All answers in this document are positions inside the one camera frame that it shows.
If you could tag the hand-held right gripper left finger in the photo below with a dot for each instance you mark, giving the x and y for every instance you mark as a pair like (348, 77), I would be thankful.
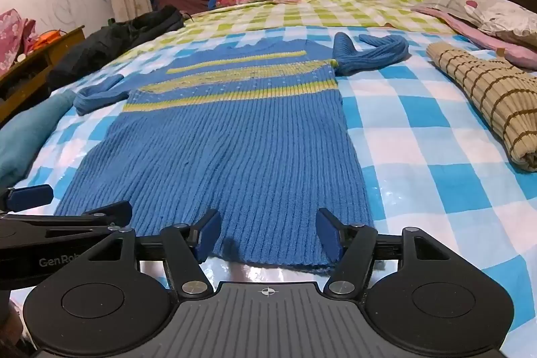
(209, 234)

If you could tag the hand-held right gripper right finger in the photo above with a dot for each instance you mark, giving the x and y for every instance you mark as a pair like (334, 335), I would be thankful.
(327, 236)

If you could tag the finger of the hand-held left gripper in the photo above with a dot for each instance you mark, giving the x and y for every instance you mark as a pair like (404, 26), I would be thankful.
(31, 194)
(88, 215)

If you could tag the blue knitted striped sweater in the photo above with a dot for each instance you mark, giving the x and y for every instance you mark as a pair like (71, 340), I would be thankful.
(235, 152)

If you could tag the teal cloth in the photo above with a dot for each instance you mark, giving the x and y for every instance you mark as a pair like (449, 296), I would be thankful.
(25, 135)

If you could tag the wooden desk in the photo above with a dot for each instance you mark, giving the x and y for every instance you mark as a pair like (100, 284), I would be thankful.
(37, 64)

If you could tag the orange cloth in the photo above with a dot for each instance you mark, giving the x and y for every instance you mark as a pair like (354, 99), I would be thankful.
(48, 39)

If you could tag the pink floral bag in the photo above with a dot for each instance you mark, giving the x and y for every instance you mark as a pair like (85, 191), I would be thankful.
(12, 39)

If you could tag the black jacket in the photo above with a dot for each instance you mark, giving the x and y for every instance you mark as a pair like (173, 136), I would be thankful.
(105, 43)

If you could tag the beige brown-striped knitted sweater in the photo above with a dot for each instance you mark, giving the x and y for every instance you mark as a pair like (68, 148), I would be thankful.
(491, 98)

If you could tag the green checkered bed sheet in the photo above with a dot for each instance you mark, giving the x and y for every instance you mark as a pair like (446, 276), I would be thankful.
(335, 12)

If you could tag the pink cloth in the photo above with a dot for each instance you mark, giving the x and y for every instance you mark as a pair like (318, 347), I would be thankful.
(474, 33)

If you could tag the white pink-dotted pillow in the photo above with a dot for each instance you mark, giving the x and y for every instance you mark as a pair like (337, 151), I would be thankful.
(482, 5)

